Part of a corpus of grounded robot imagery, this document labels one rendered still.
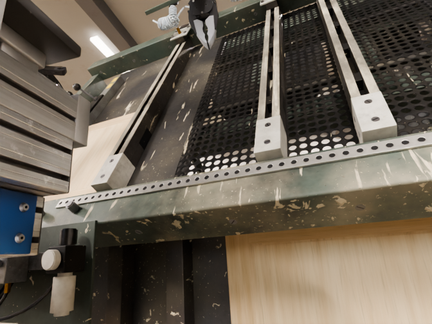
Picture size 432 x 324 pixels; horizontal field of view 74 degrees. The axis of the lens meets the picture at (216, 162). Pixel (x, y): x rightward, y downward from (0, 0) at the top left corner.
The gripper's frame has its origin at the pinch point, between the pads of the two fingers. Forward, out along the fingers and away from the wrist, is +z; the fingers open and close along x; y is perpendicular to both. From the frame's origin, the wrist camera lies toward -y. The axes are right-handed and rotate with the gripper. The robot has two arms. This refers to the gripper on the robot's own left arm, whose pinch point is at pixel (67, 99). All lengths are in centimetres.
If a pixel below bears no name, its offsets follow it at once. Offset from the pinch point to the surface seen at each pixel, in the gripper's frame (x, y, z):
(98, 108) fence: -4.2, -7.9, 11.5
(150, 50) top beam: -42, -39, 7
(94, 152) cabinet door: 37.5, -13.1, 11.8
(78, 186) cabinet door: 56, -10, 12
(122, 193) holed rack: 76, -32, 8
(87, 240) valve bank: 85, -21, 10
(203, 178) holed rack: 84, -54, 7
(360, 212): 103, -81, 15
